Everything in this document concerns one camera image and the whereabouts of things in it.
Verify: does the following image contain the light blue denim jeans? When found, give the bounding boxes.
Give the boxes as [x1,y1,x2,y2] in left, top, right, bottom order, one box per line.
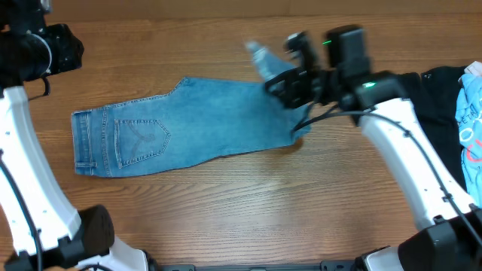
[70,40,313,178]

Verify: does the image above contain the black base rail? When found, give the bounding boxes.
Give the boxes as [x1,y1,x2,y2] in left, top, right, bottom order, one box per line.
[150,258,426,271]

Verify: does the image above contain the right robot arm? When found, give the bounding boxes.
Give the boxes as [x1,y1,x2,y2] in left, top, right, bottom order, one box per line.
[265,25,481,270]

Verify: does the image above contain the white pink garment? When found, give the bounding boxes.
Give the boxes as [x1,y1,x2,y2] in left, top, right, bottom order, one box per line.
[464,61,482,77]

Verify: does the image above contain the light blue printed t-shirt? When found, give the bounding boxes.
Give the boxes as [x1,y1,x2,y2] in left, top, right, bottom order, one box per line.
[455,74,482,207]

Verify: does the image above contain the black t-shirt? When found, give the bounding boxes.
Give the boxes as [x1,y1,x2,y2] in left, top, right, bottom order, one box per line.
[398,66,467,191]

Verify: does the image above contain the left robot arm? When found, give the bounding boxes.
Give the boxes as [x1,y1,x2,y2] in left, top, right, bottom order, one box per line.
[1,0,157,270]

